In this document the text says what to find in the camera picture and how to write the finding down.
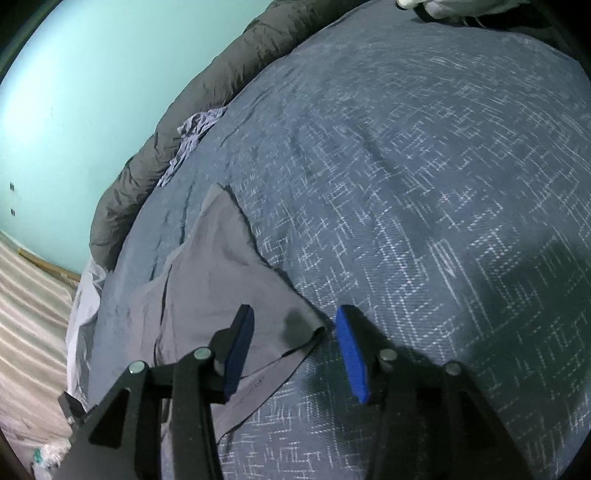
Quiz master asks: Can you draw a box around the light grey sheet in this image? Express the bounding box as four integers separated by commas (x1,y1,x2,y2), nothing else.
65,258,109,411

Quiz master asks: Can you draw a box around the dark grey rolled duvet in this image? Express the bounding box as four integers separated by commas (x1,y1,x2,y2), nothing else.
89,0,370,271

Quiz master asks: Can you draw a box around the wooden frame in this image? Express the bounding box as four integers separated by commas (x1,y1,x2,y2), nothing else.
17,249,83,282

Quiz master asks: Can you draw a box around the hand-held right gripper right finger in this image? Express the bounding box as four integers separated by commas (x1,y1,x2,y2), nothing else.
335,304,532,480

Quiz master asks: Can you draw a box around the grey garment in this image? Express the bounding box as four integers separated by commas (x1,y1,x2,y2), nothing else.
131,184,328,441

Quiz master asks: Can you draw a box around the bed with blue patterned sheet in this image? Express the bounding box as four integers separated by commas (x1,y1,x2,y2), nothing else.
85,4,591,480

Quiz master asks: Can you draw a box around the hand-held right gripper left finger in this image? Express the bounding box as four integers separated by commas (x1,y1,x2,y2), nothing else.
60,304,256,480

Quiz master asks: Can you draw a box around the white plastic bag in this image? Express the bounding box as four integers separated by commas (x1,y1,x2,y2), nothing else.
28,440,70,480

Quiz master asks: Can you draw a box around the blue striped garment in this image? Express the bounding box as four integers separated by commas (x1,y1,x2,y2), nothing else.
157,106,228,188

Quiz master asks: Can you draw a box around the white folded garment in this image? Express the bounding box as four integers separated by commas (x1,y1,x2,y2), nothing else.
396,0,481,21

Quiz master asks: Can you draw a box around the cream striped curtain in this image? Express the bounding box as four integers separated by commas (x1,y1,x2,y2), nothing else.
0,231,81,457

